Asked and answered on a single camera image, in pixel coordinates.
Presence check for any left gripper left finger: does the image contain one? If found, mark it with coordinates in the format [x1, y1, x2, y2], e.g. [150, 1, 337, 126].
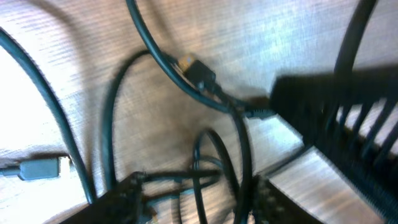
[61, 172, 149, 224]

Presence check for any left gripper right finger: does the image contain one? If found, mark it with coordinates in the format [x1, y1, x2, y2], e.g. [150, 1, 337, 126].
[252, 175, 323, 224]

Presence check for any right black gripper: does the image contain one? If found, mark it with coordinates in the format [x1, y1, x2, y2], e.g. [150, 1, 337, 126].
[270, 65, 397, 223]

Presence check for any thick black cable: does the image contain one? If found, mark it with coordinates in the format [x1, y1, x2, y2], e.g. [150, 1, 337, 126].
[99, 49, 277, 224]

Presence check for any short black USB cable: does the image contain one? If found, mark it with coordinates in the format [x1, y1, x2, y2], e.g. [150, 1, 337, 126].
[0, 156, 73, 182]

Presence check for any thin black USB cable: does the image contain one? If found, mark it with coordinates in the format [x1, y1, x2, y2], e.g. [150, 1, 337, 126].
[0, 0, 312, 224]

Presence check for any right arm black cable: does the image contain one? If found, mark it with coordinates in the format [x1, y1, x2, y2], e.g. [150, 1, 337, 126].
[323, 0, 379, 138]

